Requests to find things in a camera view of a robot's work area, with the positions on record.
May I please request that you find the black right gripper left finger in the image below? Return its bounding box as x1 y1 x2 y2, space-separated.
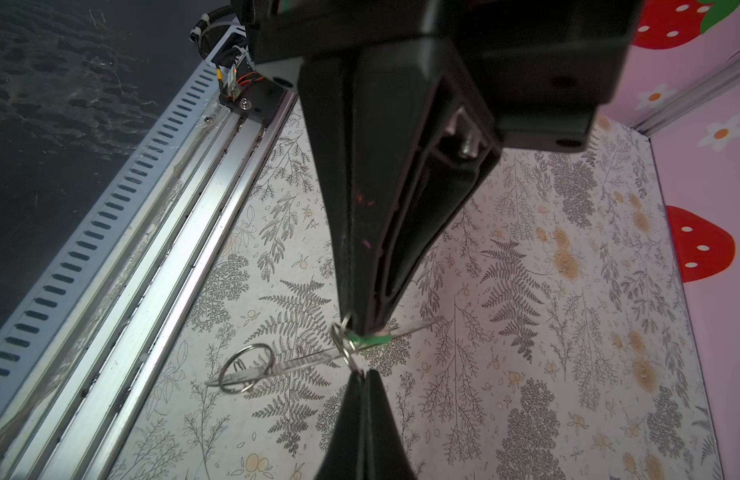
315 372 369 480

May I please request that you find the silver key green tag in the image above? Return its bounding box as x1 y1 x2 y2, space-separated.
329 314 393 377

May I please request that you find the aluminium corner post left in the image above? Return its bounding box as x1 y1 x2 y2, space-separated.
630 50 740 137

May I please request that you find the small silver key ring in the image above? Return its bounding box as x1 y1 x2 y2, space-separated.
217 343 278 395

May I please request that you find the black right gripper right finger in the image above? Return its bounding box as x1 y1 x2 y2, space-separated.
365 370 416 480

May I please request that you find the perforated grey cable duct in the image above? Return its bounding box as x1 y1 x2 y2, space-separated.
0 62 218 418

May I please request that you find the aluminium front rail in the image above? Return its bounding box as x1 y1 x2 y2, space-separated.
0 93 296 479

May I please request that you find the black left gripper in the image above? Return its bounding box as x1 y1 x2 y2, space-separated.
232 1 643 334

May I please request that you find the clear acrylic keyring holder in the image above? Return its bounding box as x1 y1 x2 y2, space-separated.
205 316 443 394

